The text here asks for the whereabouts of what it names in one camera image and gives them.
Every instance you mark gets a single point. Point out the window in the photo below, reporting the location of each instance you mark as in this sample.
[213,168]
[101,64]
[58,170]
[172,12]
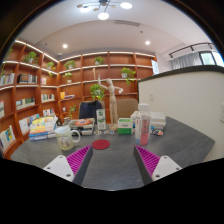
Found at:
[210,58]

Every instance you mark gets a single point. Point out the tan chair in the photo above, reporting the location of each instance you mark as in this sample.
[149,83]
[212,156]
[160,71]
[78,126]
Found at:
[126,107]

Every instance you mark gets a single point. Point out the stack of colourful books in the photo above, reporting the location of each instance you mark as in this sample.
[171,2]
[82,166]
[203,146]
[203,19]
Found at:
[42,129]

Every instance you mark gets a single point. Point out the grey curtain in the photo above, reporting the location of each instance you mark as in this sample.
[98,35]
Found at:
[186,61]

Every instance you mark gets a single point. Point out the yellow striped cartoon mug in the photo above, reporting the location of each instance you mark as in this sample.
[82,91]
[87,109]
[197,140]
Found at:
[65,138]

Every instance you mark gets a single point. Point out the clear bottle with pink label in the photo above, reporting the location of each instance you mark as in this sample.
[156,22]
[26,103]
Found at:
[142,130]

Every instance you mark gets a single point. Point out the recessed ceiling spotlight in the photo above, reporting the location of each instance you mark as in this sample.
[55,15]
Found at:
[65,46]
[147,42]

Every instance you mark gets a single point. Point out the small green white box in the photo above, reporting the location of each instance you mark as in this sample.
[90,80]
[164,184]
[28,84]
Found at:
[125,126]

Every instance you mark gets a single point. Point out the ceiling lamp with round lights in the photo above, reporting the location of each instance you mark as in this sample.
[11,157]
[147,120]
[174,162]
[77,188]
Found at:
[103,15]

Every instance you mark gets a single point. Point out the stack of dark books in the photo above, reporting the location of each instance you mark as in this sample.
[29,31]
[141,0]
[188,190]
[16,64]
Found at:
[82,126]

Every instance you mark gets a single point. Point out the ceiling air vent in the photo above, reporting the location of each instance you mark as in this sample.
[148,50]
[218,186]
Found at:
[126,23]

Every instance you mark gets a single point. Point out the black ceiling track rail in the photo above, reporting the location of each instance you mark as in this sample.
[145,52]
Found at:
[191,46]

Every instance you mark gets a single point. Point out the white wall switch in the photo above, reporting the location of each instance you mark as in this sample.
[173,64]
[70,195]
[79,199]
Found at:
[151,96]

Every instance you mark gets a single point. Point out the orange wooden shelf unit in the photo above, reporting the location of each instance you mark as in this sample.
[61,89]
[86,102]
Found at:
[110,66]

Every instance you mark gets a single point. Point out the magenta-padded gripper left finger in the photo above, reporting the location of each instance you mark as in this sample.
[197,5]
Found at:
[58,166]

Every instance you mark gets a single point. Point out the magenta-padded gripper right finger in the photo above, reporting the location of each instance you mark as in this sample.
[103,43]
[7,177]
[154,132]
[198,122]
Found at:
[166,166]

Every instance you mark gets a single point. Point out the tall green white carton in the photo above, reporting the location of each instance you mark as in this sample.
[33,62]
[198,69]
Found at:
[101,120]

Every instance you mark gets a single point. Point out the small round badge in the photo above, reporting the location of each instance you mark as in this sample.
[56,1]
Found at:
[98,132]
[157,132]
[109,132]

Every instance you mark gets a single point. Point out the flat round red coaster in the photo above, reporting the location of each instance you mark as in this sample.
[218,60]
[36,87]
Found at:
[101,144]

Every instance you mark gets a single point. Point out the wooden artist mannequin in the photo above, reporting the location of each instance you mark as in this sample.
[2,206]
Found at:
[112,100]

